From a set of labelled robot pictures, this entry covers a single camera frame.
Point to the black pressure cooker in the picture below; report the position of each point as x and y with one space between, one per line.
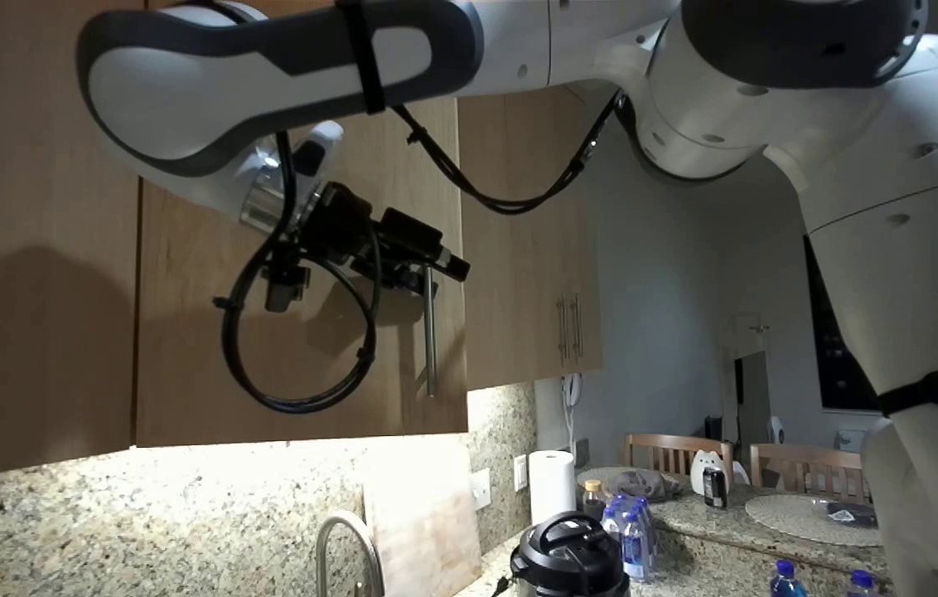
564 557

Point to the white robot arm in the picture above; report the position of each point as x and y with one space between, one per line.
840 97

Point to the dark window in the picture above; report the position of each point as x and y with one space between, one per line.
840 376

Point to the wooden cupboard door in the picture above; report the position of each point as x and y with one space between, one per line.
318 369

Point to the wooden chair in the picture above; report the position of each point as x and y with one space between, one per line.
669 453
809 469

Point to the steel cupboard door handle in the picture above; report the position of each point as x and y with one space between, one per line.
428 338

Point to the right neighbour cupboard door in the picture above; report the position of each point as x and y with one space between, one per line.
68 252

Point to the steel kitchen faucet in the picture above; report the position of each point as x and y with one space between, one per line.
344 547

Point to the white paper towel roll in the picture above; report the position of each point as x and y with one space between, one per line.
550 487

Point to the wooden cutting board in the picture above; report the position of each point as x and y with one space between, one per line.
421 518

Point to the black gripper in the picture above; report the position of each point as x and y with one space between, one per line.
334 228

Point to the blue water bottle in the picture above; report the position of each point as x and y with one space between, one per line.
627 521

